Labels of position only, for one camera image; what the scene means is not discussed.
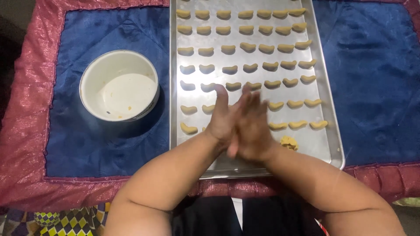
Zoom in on person's right hand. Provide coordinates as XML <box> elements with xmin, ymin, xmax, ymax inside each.
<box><xmin>227</xmin><ymin>86</ymin><xmax>277</xmax><ymax>162</ymax></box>

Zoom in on person's left hand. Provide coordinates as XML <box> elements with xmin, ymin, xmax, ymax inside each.
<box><xmin>205</xmin><ymin>83</ymin><xmax>251</xmax><ymax>151</ymax></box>

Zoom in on small lump of dough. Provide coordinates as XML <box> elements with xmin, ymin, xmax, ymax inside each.
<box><xmin>280</xmin><ymin>136</ymin><xmax>299</xmax><ymax>151</ymax></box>

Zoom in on rows of crescent dough pieces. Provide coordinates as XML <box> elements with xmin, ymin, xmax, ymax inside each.
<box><xmin>176</xmin><ymin>7</ymin><xmax>329</xmax><ymax>135</ymax></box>

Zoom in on silver metal baking tray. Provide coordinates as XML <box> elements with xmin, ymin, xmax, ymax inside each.
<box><xmin>169</xmin><ymin>0</ymin><xmax>346</xmax><ymax>180</ymax></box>

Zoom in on white round bowl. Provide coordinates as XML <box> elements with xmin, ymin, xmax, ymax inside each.
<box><xmin>79</xmin><ymin>49</ymin><xmax>161</xmax><ymax>122</ymax></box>

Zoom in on blue and pink quilted cloth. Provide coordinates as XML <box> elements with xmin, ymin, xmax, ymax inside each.
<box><xmin>0</xmin><ymin>0</ymin><xmax>420</xmax><ymax>212</ymax></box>

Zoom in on person's black garment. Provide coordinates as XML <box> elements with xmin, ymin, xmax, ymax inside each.
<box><xmin>171</xmin><ymin>193</ymin><xmax>329</xmax><ymax>236</ymax></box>

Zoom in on light green fabric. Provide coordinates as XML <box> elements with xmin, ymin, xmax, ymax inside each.
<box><xmin>392</xmin><ymin>197</ymin><xmax>420</xmax><ymax>208</ymax></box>

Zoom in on checkered multicolour fabric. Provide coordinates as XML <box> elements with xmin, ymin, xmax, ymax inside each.
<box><xmin>0</xmin><ymin>203</ymin><xmax>112</xmax><ymax>236</ymax></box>

